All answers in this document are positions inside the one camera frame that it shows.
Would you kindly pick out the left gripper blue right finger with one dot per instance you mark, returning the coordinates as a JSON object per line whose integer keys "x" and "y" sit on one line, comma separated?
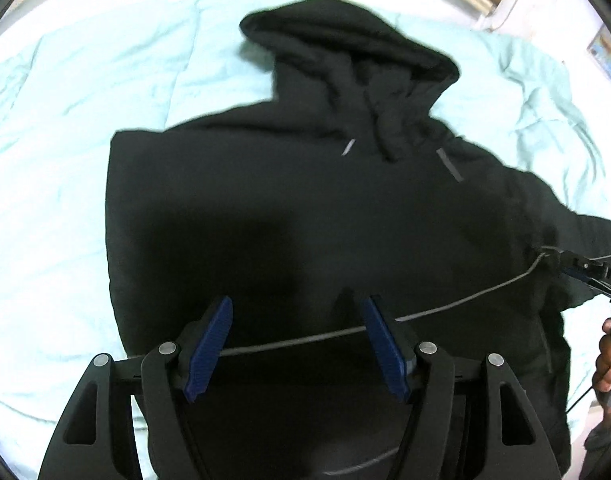
{"x": 393, "y": 349}

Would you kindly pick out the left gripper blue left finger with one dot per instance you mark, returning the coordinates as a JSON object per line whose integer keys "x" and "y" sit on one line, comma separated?
{"x": 205, "y": 340}

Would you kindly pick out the black hooded sweatshirt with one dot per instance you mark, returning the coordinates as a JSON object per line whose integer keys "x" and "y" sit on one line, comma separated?
{"x": 341, "y": 187}

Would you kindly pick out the person's right hand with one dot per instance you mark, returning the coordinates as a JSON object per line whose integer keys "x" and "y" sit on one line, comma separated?
{"x": 602, "y": 375}

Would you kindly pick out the light blue bed quilt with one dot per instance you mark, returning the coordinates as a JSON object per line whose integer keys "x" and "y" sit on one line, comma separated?
{"x": 74, "y": 72}

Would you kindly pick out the colourful wall map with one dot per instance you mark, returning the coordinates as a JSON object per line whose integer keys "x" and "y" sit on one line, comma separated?
{"x": 600, "y": 49}

